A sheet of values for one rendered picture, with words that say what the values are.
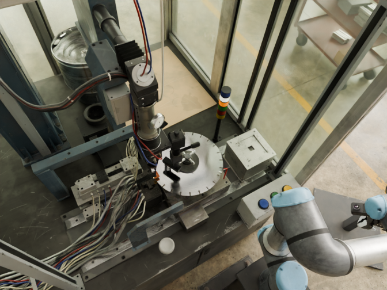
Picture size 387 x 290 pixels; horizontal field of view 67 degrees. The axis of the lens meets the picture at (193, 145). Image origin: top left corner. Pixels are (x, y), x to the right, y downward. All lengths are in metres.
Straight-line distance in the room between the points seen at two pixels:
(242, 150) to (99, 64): 0.84
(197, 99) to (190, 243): 0.86
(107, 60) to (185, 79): 1.07
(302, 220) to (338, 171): 1.93
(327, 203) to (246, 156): 1.21
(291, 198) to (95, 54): 0.69
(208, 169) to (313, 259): 0.66
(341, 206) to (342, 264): 1.72
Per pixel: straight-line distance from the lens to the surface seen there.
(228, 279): 2.16
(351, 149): 2.94
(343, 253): 0.89
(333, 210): 2.54
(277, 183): 1.43
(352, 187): 2.74
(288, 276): 1.24
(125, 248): 1.42
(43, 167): 1.33
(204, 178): 1.31
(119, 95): 0.88
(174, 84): 1.90
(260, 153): 1.49
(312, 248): 0.84
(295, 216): 0.85
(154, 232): 1.42
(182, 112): 1.75
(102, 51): 0.95
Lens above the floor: 2.13
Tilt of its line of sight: 58 degrees down
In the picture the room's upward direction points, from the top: 7 degrees clockwise
